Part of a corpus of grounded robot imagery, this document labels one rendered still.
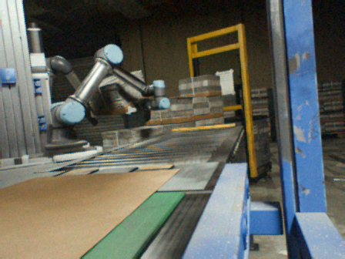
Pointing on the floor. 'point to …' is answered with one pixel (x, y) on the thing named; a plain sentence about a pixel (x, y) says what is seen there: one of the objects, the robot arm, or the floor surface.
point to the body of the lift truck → (262, 146)
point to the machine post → (296, 112)
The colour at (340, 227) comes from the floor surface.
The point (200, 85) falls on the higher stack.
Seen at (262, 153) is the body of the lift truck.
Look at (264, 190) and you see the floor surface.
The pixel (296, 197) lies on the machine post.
